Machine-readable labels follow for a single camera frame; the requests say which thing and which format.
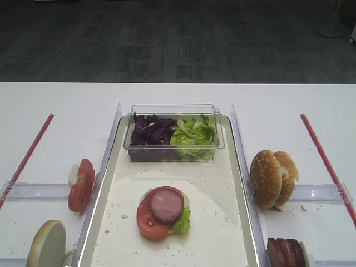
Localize purple cabbage shreds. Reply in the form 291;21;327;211
130;112;177;146

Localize green lettuce in container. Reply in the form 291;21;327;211
170;115;215;161

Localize lettuce leaf on burger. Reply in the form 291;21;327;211
170;207;191;233

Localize tomato slice on burger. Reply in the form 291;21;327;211
136;189;185;240

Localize white pusher block tomato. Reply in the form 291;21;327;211
68;164;79;187

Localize upright tomato slices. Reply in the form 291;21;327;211
68;159;96;213

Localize upright meat patty slices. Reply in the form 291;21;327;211
267;238;306;267

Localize clear plastic salad container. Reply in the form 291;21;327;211
123;104;225;162

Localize bottom bun on tray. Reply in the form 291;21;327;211
139;187;191;242

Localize round sausage slice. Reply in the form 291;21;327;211
151;188;184;224

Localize front sesame bun top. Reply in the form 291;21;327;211
250;150;282;209

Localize sesame bun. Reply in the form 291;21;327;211
250;150;282;209
274;151;299;210

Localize white metal tray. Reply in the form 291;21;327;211
81;115;256;266

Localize rear sesame bun top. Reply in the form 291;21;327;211
274;151;299;210

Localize right upper clear pusher track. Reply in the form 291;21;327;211
289;184;353;204

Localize clear pusher track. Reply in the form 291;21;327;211
289;184;353;204
0;258;27;267
315;260;356;267
1;182;70;201

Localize left upper clear pusher track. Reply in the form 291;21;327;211
1;182;70;201

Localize bun half left rack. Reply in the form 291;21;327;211
26;220;66;267

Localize white pusher block patty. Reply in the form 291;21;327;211
299;241;316;267

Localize right lower clear pusher track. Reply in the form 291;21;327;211
315;260;356;267

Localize left lower clear pusher track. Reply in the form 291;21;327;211
0;258;27;267

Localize left red rail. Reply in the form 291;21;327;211
0;113;54;208

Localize red rail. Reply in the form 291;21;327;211
300;113;355;224
0;113;54;208

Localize right clear divider wall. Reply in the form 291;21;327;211
230;105;270;266

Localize right red rail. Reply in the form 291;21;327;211
300;113;355;224

